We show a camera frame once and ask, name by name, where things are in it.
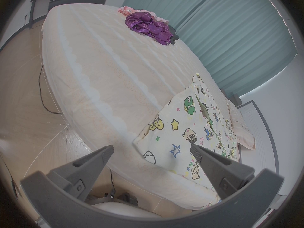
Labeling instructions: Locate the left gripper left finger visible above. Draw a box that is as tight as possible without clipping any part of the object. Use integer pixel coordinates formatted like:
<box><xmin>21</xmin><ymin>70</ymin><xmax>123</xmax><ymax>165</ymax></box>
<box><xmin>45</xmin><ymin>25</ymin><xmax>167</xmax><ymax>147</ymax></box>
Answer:
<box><xmin>46</xmin><ymin>145</ymin><xmax>114</xmax><ymax>200</ymax></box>

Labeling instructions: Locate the purple garment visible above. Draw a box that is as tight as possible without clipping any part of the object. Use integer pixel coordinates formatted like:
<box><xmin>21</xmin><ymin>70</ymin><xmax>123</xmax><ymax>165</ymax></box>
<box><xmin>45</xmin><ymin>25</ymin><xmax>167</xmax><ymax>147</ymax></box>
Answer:
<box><xmin>125</xmin><ymin>11</ymin><xmax>174</xmax><ymax>46</ymax></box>

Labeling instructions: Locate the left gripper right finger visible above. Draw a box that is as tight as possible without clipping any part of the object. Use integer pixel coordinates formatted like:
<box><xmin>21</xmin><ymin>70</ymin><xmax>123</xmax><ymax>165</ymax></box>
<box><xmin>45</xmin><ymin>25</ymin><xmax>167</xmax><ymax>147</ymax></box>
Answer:
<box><xmin>190</xmin><ymin>144</ymin><xmax>255</xmax><ymax>199</ymax></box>

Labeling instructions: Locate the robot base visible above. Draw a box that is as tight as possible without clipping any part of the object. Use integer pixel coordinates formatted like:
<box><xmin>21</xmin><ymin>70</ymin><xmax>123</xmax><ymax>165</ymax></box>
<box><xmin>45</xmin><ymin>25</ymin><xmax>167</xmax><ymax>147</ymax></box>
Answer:
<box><xmin>85</xmin><ymin>191</ymin><xmax>164</xmax><ymax>220</ymax></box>

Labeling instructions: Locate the dark grey garment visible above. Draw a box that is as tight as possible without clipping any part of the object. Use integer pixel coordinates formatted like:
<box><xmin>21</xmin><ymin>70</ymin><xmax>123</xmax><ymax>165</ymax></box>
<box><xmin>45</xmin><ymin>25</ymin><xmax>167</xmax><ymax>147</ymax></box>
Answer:
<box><xmin>167</xmin><ymin>25</ymin><xmax>180</xmax><ymax>44</ymax></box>

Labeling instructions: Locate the bed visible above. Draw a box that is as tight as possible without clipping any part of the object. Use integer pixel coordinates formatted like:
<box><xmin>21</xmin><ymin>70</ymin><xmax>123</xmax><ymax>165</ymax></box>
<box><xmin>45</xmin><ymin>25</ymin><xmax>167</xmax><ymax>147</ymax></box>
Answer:
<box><xmin>41</xmin><ymin>4</ymin><xmax>281</xmax><ymax>211</ymax></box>

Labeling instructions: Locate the grey bedside table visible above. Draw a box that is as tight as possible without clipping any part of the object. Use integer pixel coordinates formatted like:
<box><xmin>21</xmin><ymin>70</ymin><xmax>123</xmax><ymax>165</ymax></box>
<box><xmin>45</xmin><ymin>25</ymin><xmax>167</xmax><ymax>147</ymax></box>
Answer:
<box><xmin>221</xmin><ymin>89</ymin><xmax>241</xmax><ymax>107</ymax></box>

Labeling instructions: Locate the cream striped pillow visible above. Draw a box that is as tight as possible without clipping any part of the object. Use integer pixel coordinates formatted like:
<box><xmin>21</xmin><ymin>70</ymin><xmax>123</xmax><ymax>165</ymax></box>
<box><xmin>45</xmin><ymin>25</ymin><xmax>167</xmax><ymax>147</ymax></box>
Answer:
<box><xmin>226</xmin><ymin>100</ymin><xmax>256</xmax><ymax>150</ymax></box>

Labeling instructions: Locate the blue-green curtain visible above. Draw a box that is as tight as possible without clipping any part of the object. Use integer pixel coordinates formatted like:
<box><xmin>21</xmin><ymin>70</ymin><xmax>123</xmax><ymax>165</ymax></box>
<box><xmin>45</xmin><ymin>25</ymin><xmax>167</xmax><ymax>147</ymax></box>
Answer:
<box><xmin>121</xmin><ymin>0</ymin><xmax>259</xmax><ymax>33</ymax></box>
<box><xmin>174</xmin><ymin>0</ymin><xmax>298</xmax><ymax>97</ymax></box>

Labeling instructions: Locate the white printed pyjama top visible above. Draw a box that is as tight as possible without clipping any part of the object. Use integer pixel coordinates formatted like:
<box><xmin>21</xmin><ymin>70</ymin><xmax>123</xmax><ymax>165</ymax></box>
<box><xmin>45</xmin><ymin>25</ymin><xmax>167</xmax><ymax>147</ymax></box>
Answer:
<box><xmin>133</xmin><ymin>73</ymin><xmax>240</xmax><ymax>189</ymax></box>

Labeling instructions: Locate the pink garment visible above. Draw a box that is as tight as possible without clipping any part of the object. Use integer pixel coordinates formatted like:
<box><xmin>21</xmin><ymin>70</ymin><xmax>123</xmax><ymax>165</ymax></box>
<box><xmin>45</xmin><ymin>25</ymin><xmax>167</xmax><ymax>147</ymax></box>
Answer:
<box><xmin>118</xmin><ymin>6</ymin><xmax>169</xmax><ymax>24</ymax></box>

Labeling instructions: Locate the black cable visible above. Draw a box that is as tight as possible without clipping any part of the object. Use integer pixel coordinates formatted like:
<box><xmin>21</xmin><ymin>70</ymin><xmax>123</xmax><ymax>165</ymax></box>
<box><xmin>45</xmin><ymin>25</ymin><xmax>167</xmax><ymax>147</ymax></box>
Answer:
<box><xmin>39</xmin><ymin>64</ymin><xmax>63</xmax><ymax>114</ymax></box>

